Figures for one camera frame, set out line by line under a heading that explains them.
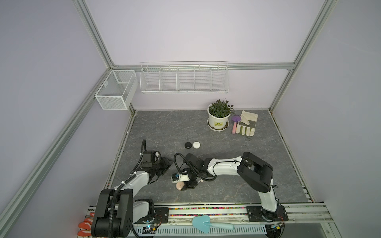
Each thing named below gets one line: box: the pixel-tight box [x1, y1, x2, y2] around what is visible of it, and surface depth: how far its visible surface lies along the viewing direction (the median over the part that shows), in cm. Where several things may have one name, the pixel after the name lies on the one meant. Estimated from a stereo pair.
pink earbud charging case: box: [175, 181, 185, 191], surface depth 83 cm
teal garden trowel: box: [192, 215, 235, 234], surface depth 72 cm
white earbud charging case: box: [192, 140, 201, 150], surface depth 101 cm
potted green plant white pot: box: [207, 98, 234, 130], surface depth 103 cm
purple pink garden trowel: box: [231, 115, 242, 135], surface depth 113 cm
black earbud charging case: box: [184, 141, 192, 150], surface depth 101 cm
